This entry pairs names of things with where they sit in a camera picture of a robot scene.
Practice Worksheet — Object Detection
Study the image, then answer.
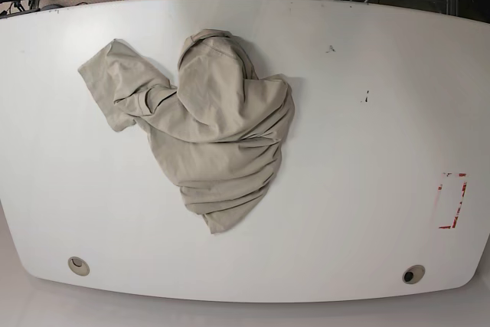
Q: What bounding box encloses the left table grommet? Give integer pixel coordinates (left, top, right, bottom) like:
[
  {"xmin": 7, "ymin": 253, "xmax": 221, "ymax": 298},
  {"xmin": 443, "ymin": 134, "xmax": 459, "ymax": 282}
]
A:
[{"xmin": 67, "ymin": 257, "xmax": 90, "ymax": 276}]

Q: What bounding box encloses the right table grommet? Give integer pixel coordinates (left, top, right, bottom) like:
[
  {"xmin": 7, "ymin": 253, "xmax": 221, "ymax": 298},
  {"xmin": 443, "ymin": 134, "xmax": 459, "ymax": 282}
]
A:
[{"xmin": 402, "ymin": 265, "xmax": 426, "ymax": 285}]

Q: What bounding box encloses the table grommet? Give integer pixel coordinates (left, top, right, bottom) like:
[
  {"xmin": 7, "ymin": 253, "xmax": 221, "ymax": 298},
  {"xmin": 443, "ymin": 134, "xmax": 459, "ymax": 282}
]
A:
[
  {"xmin": 402, "ymin": 265, "xmax": 426, "ymax": 285},
  {"xmin": 67, "ymin": 257, "xmax": 90, "ymax": 276}
]

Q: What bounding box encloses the beige T-shirt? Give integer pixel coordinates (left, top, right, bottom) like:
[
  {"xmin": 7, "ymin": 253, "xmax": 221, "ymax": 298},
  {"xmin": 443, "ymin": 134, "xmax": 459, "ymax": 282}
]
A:
[{"xmin": 78, "ymin": 29, "xmax": 295, "ymax": 234}]

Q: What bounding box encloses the red tape rectangle marking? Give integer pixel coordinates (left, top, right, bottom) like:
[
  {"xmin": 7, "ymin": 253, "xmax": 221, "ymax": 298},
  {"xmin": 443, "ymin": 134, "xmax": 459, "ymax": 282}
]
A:
[{"xmin": 434, "ymin": 172, "xmax": 468, "ymax": 230}]

